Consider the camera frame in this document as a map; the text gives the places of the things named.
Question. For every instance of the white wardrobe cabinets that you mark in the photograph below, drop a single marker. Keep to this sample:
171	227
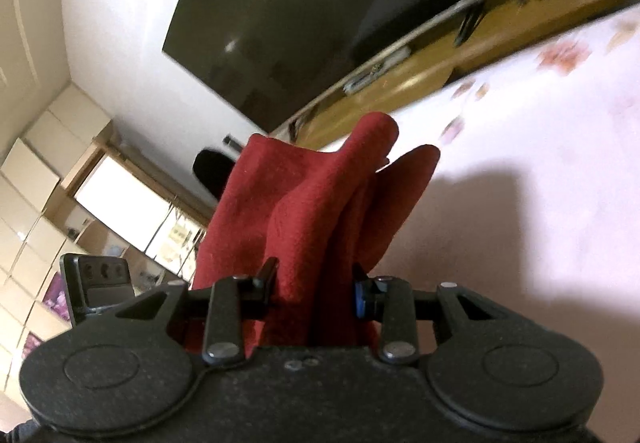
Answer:
67	186

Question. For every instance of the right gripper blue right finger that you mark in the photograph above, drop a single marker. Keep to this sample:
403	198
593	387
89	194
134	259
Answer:
388	301

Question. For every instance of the black chair back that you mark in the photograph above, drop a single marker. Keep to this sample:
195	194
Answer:
212	168

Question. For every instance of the floral white bed sheet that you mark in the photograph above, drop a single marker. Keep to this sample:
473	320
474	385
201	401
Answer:
535	200

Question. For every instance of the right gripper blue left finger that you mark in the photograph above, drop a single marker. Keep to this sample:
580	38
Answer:
232	301

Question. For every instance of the red embellished knit sweater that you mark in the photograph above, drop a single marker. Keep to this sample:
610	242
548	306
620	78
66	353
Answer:
320	214

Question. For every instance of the large black curved television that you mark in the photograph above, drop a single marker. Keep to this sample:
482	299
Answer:
310	12

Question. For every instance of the grey remote in holder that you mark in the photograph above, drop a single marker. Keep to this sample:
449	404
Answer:
233	143

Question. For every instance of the wooden TV stand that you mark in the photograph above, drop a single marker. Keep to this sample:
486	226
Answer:
502	30

